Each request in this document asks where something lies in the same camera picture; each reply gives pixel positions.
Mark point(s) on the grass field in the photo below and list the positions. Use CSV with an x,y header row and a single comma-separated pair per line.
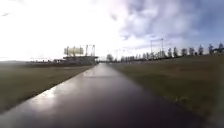
x,y
30,78
173,78

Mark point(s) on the row of trees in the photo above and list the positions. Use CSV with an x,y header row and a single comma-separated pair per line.
x,y
166,54

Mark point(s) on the tall pole frame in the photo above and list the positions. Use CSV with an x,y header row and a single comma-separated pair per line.
x,y
156,46

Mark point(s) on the building with scaffolding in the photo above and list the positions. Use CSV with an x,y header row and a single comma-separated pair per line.
x,y
79,57

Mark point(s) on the wet dark asphalt path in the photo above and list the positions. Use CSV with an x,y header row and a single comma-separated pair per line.
x,y
100,100

